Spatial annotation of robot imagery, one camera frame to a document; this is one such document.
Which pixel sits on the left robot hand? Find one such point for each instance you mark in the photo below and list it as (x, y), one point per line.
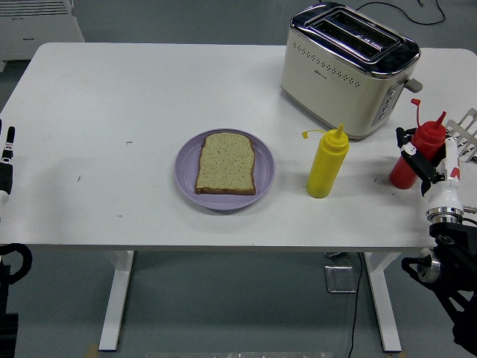
(5, 177)

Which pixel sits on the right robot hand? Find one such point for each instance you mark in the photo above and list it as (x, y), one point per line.
(445, 194)

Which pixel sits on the red squeeze bottle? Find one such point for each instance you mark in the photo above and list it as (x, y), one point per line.
(428, 139)

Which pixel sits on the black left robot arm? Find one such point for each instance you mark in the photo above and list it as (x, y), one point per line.
(7, 306)

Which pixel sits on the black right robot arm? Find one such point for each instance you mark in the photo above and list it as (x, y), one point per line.
(458, 242)

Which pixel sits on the bread slice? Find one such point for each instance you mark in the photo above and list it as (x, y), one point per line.
(226, 164)

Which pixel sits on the white table leg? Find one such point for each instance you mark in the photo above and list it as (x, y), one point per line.
(115, 298)
(384, 298)

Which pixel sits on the yellow squeeze bottle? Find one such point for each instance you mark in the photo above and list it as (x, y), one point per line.
(326, 164)

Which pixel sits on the metal floor socket plate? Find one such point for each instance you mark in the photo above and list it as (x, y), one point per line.
(340, 279)

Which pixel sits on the cream and chrome toaster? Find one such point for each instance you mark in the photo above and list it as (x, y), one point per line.
(335, 93)

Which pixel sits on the white floor appliance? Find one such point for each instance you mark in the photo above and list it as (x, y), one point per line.
(37, 30)

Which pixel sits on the purple plate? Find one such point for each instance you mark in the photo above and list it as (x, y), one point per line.
(186, 175)

